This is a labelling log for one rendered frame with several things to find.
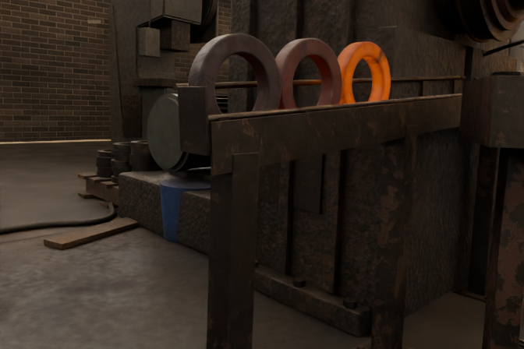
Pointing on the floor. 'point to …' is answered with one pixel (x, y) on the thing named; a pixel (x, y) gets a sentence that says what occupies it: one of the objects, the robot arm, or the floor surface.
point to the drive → (189, 234)
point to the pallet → (109, 163)
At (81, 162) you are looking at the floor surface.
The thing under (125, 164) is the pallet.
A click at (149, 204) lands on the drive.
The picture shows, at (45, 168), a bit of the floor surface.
